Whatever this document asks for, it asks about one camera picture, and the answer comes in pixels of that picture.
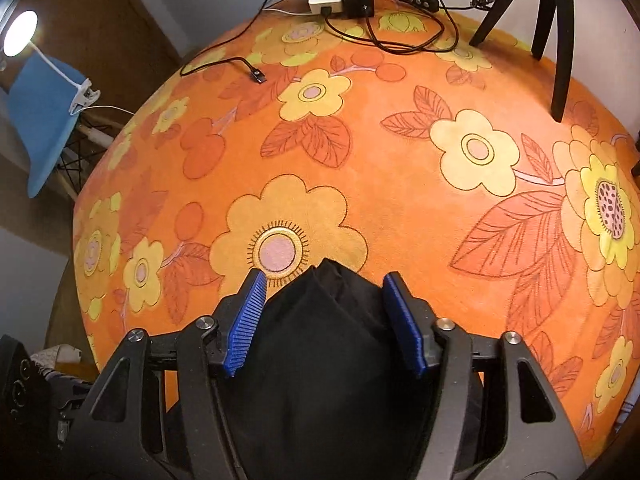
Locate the white cloth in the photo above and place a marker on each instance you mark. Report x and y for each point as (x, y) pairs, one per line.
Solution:
(57, 357)

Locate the white clip lamp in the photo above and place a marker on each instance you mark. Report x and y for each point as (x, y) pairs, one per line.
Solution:
(22, 32)

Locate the orange floral blanket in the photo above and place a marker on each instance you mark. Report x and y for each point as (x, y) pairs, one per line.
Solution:
(400, 160)

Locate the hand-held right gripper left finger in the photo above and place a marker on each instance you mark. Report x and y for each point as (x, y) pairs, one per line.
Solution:
(245, 325)

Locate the blue chair with wooden legs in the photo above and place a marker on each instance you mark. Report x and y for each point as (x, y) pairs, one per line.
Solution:
(42, 120)

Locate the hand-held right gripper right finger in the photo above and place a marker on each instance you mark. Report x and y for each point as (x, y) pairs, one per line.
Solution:
(405, 325)

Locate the wooden door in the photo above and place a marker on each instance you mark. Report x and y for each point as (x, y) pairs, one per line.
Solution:
(100, 20)

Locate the black pants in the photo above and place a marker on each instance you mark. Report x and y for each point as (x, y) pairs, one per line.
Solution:
(320, 360)

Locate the black tripod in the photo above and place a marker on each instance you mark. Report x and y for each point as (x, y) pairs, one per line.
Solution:
(547, 20)

